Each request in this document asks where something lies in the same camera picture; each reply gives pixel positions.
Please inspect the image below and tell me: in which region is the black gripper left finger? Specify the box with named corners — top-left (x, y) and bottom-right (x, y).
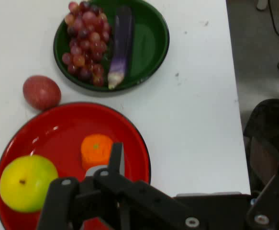
top-left (36, 142), bottom-right (209, 230)

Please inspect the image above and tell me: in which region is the yellow green toy apple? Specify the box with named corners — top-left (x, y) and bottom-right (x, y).
top-left (0, 154), bottom-right (59, 213)

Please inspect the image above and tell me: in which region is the orange toy fruit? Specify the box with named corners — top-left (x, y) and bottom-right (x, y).
top-left (80, 134), bottom-right (113, 171)

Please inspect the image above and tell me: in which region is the red grape bunch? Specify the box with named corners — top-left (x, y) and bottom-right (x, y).
top-left (62, 1), bottom-right (112, 87)

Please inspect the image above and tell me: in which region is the purple toy eggplant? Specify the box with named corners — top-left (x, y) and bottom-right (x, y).
top-left (107, 6), bottom-right (134, 90)

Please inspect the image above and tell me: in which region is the white furniture leg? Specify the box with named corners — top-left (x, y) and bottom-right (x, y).
top-left (256, 0), bottom-right (269, 12)

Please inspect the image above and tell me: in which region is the dark green round plate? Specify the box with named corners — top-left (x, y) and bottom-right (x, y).
top-left (53, 0), bottom-right (170, 93)

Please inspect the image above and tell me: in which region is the reddish brown toy potato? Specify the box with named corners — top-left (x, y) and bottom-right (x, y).
top-left (22, 75), bottom-right (62, 111)

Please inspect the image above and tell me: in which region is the red round plate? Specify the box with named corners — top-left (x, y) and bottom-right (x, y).
top-left (0, 102), bottom-right (152, 230)

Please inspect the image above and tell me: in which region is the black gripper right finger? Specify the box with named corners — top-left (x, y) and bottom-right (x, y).
top-left (246, 160), bottom-right (279, 230)

